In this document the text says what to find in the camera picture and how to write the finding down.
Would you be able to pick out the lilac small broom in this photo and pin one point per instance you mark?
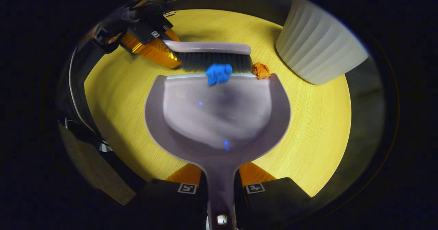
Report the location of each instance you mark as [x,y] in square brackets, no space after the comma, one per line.
[205,47]

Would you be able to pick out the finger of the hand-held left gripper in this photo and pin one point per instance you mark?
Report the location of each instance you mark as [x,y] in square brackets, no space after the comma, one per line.
[164,22]
[154,52]

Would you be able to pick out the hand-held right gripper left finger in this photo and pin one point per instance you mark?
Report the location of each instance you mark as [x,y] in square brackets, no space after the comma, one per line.
[164,202]

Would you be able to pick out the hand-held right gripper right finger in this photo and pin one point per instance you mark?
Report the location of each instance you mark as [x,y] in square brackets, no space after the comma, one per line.
[273,202]

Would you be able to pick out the blue paper ball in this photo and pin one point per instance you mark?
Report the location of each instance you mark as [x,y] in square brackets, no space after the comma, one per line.
[219,73]

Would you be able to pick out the white ribbed garbage bin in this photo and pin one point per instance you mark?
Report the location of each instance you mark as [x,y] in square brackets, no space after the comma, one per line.
[318,45]

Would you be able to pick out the orange paper ball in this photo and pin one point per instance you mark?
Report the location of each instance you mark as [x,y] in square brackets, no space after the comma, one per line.
[261,71]

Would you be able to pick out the lilac plastic dustpan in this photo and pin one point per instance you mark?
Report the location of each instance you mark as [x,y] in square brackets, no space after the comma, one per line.
[219,113]

